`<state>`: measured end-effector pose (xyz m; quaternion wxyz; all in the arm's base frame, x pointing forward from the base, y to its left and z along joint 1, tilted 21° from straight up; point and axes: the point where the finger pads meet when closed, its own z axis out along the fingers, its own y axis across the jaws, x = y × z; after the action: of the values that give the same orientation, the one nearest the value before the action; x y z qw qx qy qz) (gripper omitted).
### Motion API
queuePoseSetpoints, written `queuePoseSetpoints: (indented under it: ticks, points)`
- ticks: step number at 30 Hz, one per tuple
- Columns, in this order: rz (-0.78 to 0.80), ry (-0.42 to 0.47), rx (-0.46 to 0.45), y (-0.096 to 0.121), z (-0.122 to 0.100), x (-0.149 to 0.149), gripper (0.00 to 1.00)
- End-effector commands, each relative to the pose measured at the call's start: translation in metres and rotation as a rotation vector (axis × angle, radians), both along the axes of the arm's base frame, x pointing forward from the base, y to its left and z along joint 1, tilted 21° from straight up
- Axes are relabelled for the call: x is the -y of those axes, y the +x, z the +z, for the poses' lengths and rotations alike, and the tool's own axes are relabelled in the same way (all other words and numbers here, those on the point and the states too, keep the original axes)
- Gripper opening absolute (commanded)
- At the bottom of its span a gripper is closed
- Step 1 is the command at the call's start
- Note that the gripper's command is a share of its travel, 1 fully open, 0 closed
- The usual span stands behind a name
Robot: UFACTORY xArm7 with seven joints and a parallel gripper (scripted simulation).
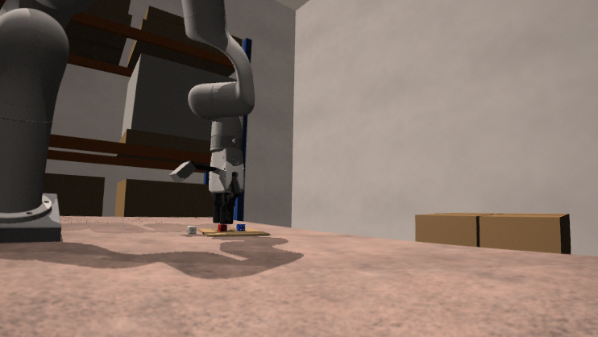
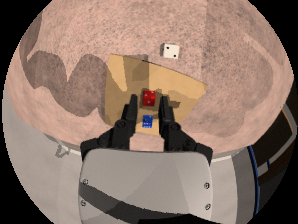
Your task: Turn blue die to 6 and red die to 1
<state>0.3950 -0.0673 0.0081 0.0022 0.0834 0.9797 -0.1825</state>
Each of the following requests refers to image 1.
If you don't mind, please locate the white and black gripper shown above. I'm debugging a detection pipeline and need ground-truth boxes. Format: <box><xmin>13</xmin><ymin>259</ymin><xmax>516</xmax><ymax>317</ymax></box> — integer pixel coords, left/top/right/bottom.
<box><xmin>209</xmin><ymin>147</ymin><xmax>244</xmax><ymax>224</ymax></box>

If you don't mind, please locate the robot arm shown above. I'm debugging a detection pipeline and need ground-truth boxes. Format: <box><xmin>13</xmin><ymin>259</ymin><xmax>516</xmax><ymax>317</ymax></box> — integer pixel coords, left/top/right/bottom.
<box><xmin>0</xmin><ymin>0</ymin><xmax>255</xmax><ymax>223</ymax></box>

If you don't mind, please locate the tan flat mat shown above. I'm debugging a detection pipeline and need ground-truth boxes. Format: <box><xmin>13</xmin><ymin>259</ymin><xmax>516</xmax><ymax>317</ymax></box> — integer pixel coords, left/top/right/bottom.
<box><xmin>198</xmin><ymin>228</ymin><xmax>270</xmax><ymax>237</ymax></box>

